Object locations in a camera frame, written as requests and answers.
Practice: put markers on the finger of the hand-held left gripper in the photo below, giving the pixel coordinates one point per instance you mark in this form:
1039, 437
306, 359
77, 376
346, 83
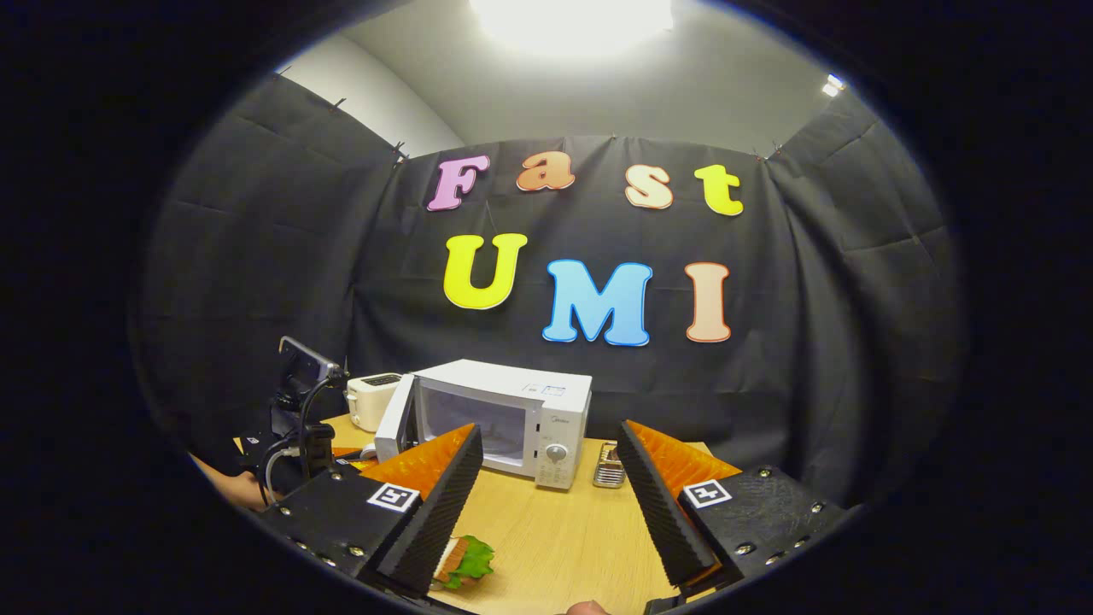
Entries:
350, 453

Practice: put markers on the white microwave oven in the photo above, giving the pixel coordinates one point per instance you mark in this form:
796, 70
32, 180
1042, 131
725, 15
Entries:
546, 401

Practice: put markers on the sandwich with green lettuce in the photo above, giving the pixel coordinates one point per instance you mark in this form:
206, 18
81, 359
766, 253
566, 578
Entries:
470, 559

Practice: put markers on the small ceiling light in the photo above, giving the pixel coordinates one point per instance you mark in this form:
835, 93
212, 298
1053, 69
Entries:
833, 84

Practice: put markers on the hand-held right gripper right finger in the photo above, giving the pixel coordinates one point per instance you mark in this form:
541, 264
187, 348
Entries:
662, 512

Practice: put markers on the white toaster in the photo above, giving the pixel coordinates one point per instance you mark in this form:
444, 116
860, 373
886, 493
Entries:
369, 401

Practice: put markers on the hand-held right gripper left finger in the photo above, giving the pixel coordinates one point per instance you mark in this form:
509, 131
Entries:
435, 521

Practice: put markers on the large ceiling light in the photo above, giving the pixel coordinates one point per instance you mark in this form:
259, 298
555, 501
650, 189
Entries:
570, 24

